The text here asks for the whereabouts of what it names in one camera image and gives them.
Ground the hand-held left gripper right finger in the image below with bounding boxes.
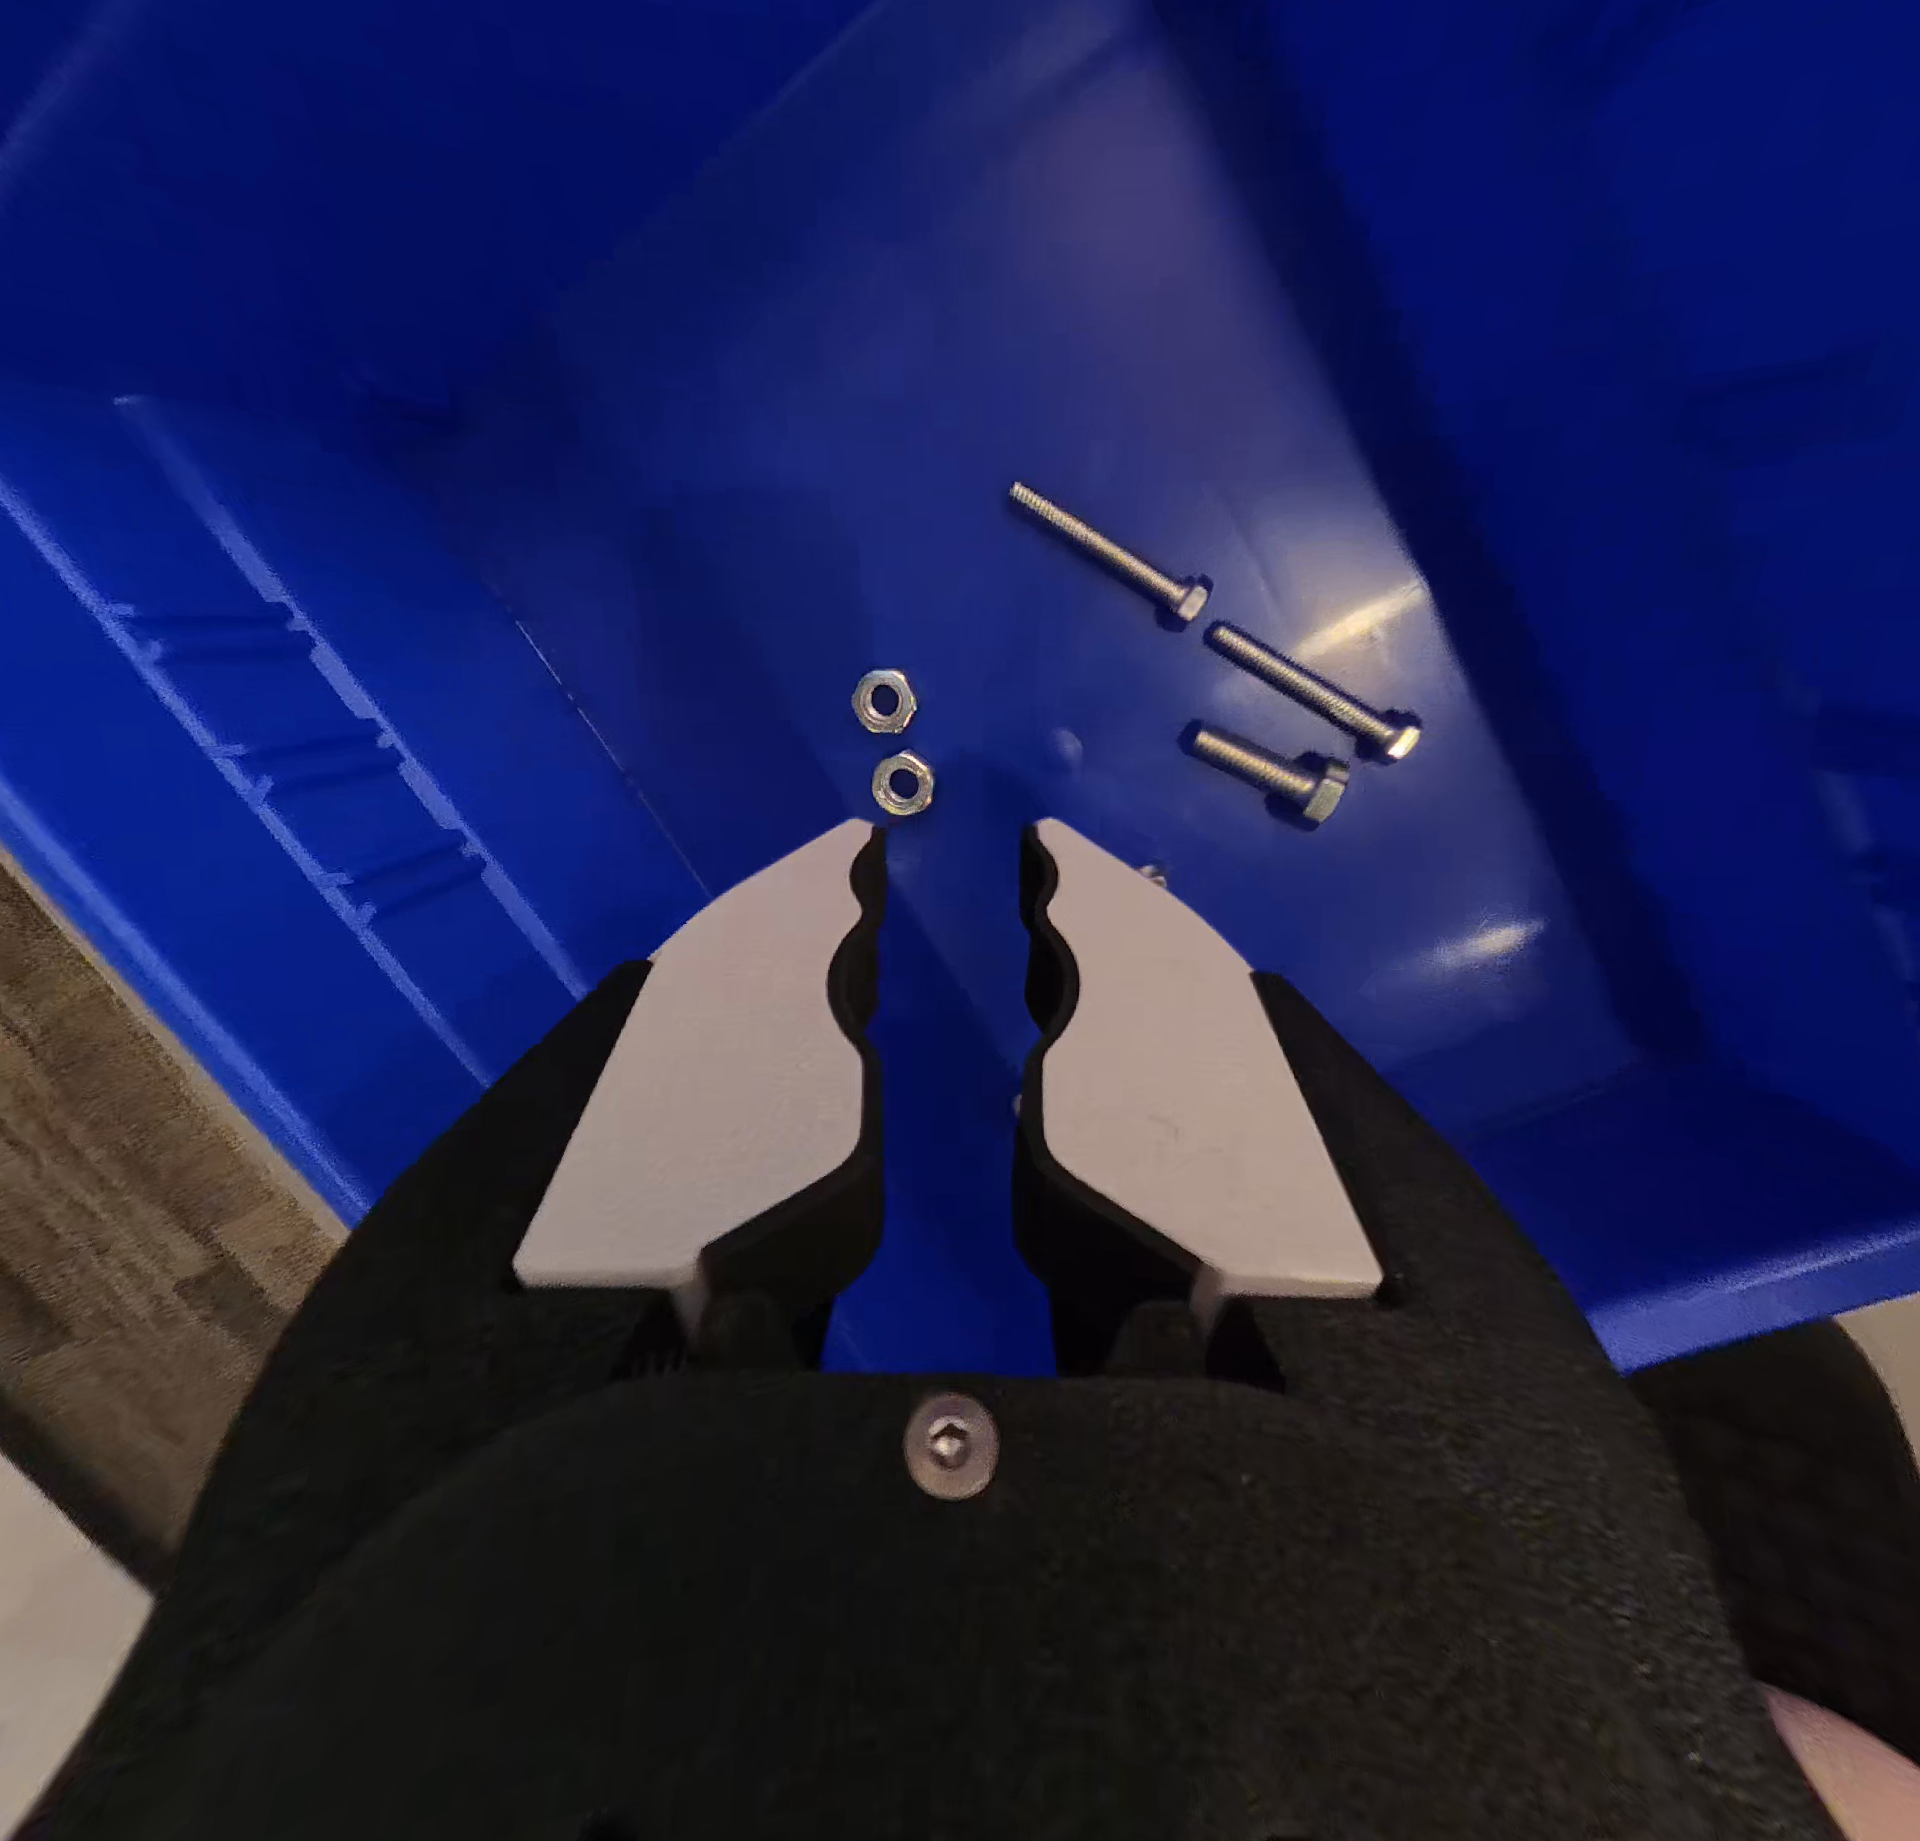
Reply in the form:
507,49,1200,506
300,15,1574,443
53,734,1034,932
1013,820,1384,1375

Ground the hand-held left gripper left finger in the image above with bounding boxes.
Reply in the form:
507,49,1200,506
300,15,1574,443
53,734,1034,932
515,820,891,1372

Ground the blue plastic bin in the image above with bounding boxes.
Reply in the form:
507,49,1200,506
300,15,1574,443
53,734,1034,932
0,0,1920,1375

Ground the short thin steel bolt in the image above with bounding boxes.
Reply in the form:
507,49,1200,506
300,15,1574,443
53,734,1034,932
1188,723,1352,824

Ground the long thin steel bolt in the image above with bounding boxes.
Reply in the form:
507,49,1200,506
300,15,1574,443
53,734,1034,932
1008,480,1213,629
1205,619,1425,764

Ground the padded chair armrest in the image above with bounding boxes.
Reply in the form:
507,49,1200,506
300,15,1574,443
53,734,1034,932
1626,1315,1920,1722

